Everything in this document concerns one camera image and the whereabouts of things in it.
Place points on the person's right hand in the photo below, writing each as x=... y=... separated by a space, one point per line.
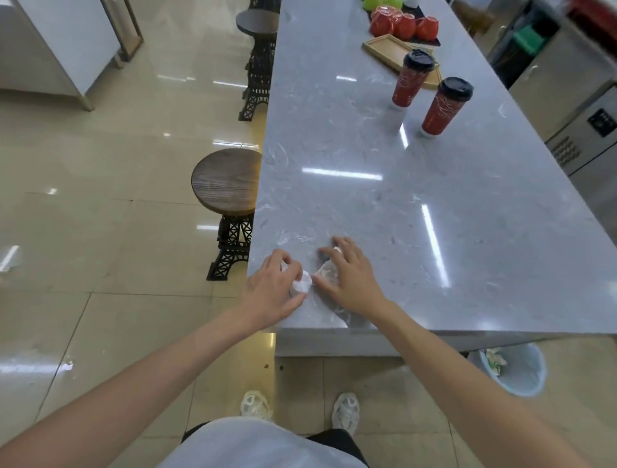
x=354 y=287

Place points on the person's left hand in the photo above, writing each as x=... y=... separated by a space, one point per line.
x=267 y=294

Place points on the person's right middle finger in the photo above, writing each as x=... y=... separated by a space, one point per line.
x=342 y=248

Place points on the person's left thumb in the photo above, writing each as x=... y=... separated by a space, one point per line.
x=295 y=304

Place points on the person's right thumb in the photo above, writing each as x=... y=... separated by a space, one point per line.
x=324 y=285

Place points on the clear plastic bag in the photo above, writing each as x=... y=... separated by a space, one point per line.
x=304 y=284

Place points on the person's left forearm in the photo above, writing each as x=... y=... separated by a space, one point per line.
x=125 y=395

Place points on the person's right forearm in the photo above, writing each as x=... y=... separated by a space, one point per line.
x=462 y=385

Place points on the person's left white shoe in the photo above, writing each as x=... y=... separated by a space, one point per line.
x=255 y=405

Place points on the person's white shoe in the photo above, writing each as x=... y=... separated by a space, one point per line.
x=345 y=412
x=255 y=405

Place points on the person's right white shoe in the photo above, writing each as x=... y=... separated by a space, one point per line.
x=345 y=412

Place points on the round wooden stool, black base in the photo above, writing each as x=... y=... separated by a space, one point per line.
x=226 y=181
x=258 y=24

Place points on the person's black trousers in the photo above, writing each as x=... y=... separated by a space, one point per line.
x=337 y=441

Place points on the person's white shirt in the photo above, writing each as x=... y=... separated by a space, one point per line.
x=250 y=446

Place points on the red paper cup, black lid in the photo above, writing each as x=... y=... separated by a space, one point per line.
x=443 y=108
x=409 y=79

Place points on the crumpled paper trash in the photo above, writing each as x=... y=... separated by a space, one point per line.
x=495 y=360

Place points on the wooden tray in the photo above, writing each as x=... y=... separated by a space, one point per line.
x=383 y=50

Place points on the pale blue trash bin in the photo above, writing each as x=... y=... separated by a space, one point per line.
x=523 y=373

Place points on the black tray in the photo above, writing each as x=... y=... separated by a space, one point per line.
x=429 y=42

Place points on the red ceramic cup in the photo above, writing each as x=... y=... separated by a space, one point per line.
x=427 y=29
x=405 y=28
x=381 y=24
x=388 y=8

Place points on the green round object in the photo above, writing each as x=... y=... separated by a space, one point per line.
x=381 y=4

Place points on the stainless steel counter fridge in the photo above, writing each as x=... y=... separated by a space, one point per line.
x=569 y=96

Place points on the green plastic container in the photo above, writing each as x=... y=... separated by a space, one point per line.
x=529 y=39

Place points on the metal frame stand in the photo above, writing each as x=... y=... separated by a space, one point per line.
x=126 y=29

